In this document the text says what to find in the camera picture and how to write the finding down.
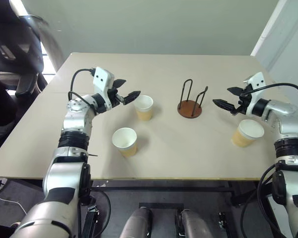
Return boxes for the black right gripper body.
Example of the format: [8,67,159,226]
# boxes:
[230,83,254,116]

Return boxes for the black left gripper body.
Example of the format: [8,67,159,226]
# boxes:
[107,85,126,109]

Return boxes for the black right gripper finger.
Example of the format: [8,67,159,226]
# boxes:
[213,99,235,112]
[227,86,246,97]

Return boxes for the tan paper cup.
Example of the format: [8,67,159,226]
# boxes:
[111,127,138,158]
[133,95,154,121]
[232,119,265,148]

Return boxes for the black floor clamp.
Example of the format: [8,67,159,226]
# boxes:
[81,198,100,238]
[217,212,226,230]

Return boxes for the black office chair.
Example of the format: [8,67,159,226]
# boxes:
[0,0,49,147]

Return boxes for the dark grey rounded shape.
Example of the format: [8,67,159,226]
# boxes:
[119,207,153,238]
[181,209,214,238]

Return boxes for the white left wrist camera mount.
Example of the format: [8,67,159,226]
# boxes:
[92,66,115,110]

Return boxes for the brown wire cup holder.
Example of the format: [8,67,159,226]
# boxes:
[177,79,209,119]

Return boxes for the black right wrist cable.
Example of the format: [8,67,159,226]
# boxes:
[239,83,298,124]

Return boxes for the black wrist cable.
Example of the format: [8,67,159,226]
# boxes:
[239,83,298,124]
[68,68,96,112]

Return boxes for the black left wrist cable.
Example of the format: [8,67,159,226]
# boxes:
[68,68,96,112]

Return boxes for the thick black cable loop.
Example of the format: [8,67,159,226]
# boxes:
[240,161,279,238]

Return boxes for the thin black cable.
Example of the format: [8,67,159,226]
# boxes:
[90,185,112,230]

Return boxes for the white floor cable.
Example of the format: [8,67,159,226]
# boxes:
[0,194,28,216]

